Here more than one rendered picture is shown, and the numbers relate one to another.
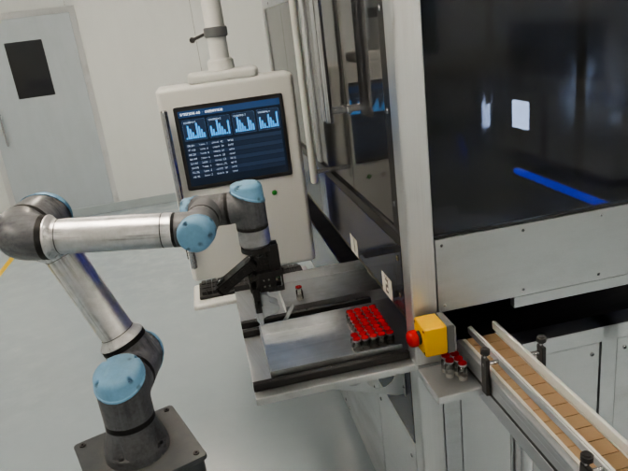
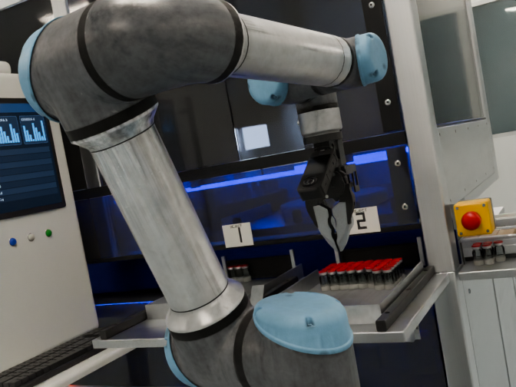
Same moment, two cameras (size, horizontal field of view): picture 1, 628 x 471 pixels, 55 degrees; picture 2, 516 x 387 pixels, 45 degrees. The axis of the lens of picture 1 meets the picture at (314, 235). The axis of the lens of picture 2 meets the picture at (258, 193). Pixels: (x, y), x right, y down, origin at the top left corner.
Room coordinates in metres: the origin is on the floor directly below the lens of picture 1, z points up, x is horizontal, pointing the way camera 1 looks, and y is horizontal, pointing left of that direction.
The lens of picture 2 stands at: (0.77, 1.12, 1.20)
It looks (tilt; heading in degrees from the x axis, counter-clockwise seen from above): 3 degrees down; 307
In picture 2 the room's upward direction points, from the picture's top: 10 degrees counter-clockwise
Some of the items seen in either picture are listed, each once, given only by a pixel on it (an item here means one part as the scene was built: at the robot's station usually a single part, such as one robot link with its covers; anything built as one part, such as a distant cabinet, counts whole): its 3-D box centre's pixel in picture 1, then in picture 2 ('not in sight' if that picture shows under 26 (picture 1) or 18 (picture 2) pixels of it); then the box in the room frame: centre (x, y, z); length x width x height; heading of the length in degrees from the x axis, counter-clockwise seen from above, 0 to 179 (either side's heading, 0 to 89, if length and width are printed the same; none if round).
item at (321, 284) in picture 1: (331, 285); (229, 289); (1.80, -0.04, 0.90); 0.34 x 0.26 x 0.04; 99
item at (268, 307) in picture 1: (267, 309); (346, 223); (1.33, 0.13, 1.06); 0.06 x 0.03 x 0.09; 99
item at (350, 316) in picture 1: (357, 330); (356, 278); (1.46, -0.09, 0.90); 0.18 x 0.02 x 0.05; 9
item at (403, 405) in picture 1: (329, 270); (109, 345); (2.32, -0.04, 0.73); 1.98 x 0.01 x 0.25; 9
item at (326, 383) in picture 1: (322, 320); (279, 305); (1.62, 0.01, 0.87); 0.70 x 0.48 x 0.02; 9
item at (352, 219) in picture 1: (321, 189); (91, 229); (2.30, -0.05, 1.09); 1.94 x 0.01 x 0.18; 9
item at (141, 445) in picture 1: (133, 432); not in sight; (1.22, 0.49, 0.84); 0.15 x 0.15 x 0.10
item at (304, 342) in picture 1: (326, 339); (344, 292); (1.45, 0.00, 0.90); 0.34 x 0.26 x 0.04; 99
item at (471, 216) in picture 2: (415, 338); (471, 220); (1.23, -0.20, 0.99); 0.04 x 0.04 x 0.04; 9
